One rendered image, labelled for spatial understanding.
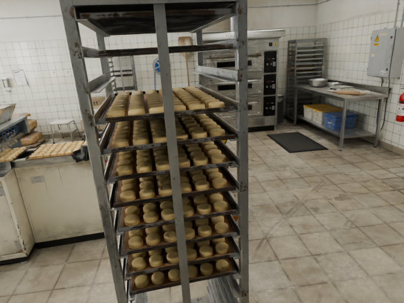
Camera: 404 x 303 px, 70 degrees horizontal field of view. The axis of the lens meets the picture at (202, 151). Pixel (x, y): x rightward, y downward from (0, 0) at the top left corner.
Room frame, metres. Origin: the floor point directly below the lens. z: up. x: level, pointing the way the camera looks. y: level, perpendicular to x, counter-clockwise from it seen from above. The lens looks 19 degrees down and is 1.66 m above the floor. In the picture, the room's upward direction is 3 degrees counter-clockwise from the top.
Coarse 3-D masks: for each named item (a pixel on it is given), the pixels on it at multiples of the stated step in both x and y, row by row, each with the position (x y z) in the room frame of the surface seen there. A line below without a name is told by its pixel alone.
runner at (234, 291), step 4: (228, 276) 0.98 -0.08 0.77; (232, 276) 0.97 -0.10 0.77; (228, 280) 0.95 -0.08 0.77; (232, 280) 0.95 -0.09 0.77; (236, 280) 0.92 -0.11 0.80; (232, 284) 0.93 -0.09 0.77; (236, 284) 0.92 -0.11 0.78; (232, 288) 0.91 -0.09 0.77; (236, 288) 0.91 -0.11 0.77; (232, 292) 0.89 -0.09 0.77; (236, 292) 0.89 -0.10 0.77; (240, 292) 0.87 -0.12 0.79; (236, 296) 0.87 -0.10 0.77; (240, 296) 0.87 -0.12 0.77
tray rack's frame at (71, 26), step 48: (96, 0) 0.80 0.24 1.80; (144, 0) 0.82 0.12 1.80; (192, 0) 0.84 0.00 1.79; (240, 0) 0.87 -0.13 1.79; (240, 48) 0.87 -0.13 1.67; (240, 96) 0.87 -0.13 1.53; (96, 144) 0.79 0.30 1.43; (240, 144) 0.87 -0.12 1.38; (96, 192) 0.78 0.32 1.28; (240, 192) 0.87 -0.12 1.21; (240, 240) 0.87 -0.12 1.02; (240, 288) 0.88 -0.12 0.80
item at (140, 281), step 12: (204, 264) 0.93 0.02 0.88; (216, 264) 0.92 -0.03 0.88; (228, 264) 0.94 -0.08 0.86; (132, 276) 0.91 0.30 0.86; (144, 276) 0.88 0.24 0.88; (156, 276) 0.88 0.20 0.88; (168, 276) 0.88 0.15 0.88; (192, 276) 0.88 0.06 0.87; (204, 276) 0.88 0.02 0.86; (132, 288) 0.84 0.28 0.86; (144, 288) 0.84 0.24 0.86
